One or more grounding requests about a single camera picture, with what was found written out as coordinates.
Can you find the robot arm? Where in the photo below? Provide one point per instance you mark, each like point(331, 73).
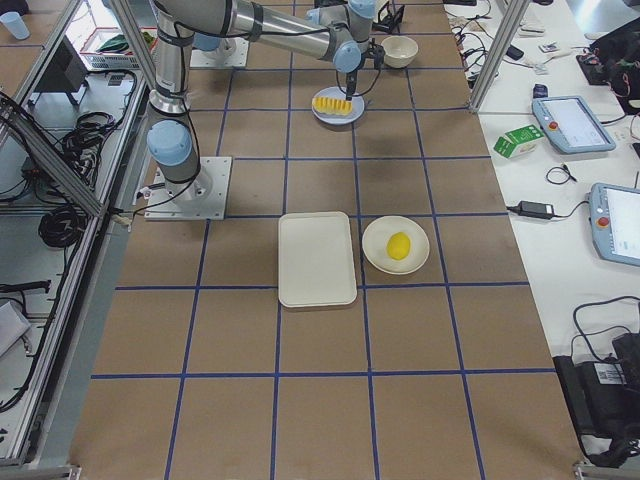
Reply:
point(249, 112)
point(215, 20)

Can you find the green white small box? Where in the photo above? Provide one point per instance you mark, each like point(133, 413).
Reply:
point(518, 141)

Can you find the blue teach pendant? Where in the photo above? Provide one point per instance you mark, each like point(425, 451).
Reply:
point(614, 221)
point(570, 125)

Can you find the black dish rack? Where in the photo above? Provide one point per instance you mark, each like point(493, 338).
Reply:
point(388, 18)

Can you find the near blue teach pendant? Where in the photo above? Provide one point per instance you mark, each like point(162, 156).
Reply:
point(614, 221)

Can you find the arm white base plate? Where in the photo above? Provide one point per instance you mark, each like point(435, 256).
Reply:
point(204, 199)
point(226, 54)

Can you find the black power adapter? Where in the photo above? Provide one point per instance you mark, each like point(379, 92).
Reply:
point(536, 210)

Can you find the sliced yellow bread loaf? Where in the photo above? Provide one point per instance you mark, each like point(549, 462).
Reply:
point(332, 106)

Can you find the blue plate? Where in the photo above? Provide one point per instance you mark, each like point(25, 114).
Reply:
point(336, 92)

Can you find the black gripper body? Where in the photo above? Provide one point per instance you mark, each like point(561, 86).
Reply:
point(351, 80)

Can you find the round cream plate with lemon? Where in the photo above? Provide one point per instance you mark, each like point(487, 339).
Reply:
point(375, 238)

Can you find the white rectangular tray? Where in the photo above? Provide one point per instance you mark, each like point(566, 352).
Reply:
point(315, 260)

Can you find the white ceramic bowl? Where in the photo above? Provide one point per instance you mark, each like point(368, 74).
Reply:
point(400, 51)

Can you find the aluminium frame post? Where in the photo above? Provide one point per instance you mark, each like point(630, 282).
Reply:
point(510, 22)

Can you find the yellow lemon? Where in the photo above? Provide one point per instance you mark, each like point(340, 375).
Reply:
point(398, 246)

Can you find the far blue teach pendant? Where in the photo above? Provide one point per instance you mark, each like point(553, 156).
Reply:
point(570, 125)

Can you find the blue plastic cup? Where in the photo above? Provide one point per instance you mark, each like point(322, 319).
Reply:
point(13, 22)

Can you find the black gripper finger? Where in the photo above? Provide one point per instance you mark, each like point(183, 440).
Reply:
point(350, 92)

